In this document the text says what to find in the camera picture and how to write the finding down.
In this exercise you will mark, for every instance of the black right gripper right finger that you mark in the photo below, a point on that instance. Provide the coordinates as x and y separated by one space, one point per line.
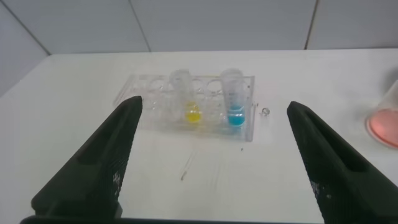
342 186

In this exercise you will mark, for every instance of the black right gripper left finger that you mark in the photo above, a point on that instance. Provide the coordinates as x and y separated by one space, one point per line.
93 180

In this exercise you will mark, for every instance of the test tube with yellow pigment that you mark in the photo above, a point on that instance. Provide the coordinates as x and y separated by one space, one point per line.
192 115

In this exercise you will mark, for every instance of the clear plastic measuring beaker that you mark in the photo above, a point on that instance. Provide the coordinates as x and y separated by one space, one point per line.
387 124

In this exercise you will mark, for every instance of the test tube with blue pigment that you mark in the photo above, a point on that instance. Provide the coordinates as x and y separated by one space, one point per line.
236 116

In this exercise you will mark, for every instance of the clear acrylic test tube rack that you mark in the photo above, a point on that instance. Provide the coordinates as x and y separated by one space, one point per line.
211 102

